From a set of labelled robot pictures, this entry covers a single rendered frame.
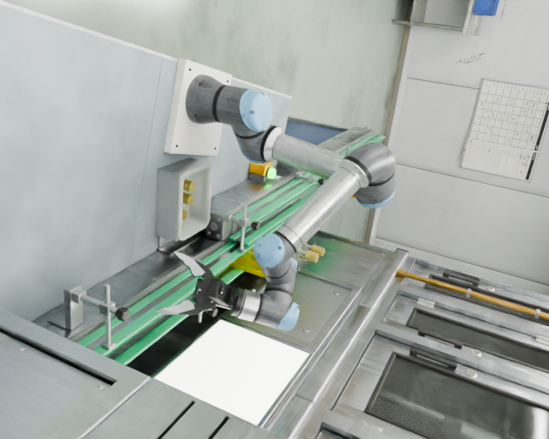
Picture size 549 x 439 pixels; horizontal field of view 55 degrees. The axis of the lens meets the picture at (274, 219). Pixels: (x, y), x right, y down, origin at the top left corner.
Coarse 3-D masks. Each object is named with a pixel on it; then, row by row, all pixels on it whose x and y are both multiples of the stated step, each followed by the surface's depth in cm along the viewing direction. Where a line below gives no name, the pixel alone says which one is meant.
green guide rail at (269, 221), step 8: (304, 192) 234; (312, 192) 235; (288, 200) 223; (296, 200) 224; (304, 200) 225; (280, 208) 213; (288, 208) 214; (296, 208) 215; (272, 216) 205; (280, 216) 205; (288, 216) 208; (264, 224) 197; (272, 224) 197; (240, 232) 188; (248, 232) 189; (256, 232) 189; (264, 232) 190; (240, 240) 182; (248, 240) 182
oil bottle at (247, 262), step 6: (252, 252) 182; (240, 258) 179; (246, 258) 178; (252, 258) 178; (234, 264) 181; (240, 264) 180; (246, 264) 179; (252, 264) 178; (258, 264) 177; (246, 270) 180; (252, 270) 179; (258, 270) 178; (264, 276) 177
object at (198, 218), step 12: (204, 168) 165; (180, 180) 155; (192, 180) 173; (204, 180) 171; (180, 192) 157; (192, 192) 174; (204, 192) 173; (180, 204) 158; (192, 204) 176; (204, 204) 174; (180, 216) 160; (192, 216) 177; (204, 216) 176; (180, 228) 161; (192, 228) 171; (204, 228) 175
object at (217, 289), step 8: (216, 280) 123; (208, 288) 124; (216, 288) 122; (224, 288) 125; (232, 288) 132; (208, 296) 123; (216, 296) 122; (224, 296) 127; (232, 296) 132; (224, 304) 129
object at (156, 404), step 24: (120, 408) 82; (144, 408) 83; (168, 408) 83; (192, 408) 84; (216, 408) 84; (96, 432) 77; (120, 432) 78; (144, 432) 78; (168, 432) 79; (192, 432) 79; (216, 432) 80; (240, 432) 80; (264, 432) 81
